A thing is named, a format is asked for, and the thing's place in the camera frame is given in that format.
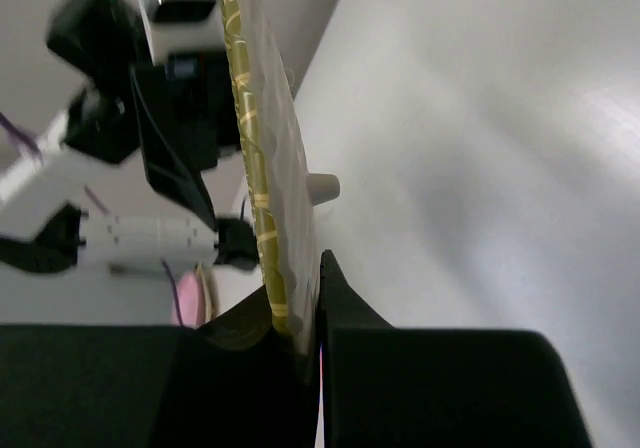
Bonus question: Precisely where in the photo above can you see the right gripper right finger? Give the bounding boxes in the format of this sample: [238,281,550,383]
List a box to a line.
[319,251,592,447]

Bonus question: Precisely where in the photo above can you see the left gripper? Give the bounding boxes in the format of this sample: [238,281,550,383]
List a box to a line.
[130,50,240,232]

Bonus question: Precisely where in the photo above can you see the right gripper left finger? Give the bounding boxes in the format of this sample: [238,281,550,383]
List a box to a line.
[1,289,318,447]

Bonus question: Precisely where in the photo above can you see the bamboo pattern round plate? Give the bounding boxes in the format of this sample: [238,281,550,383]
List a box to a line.
[221,0,320,380]

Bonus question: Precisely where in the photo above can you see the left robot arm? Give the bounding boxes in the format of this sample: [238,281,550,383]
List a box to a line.
[1,0,259,275]

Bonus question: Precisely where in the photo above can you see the pink beige object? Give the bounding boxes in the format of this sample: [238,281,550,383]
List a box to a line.
[171,264,218,329]

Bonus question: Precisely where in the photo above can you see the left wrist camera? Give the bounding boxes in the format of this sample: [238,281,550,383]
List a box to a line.
[138,0,224,65]

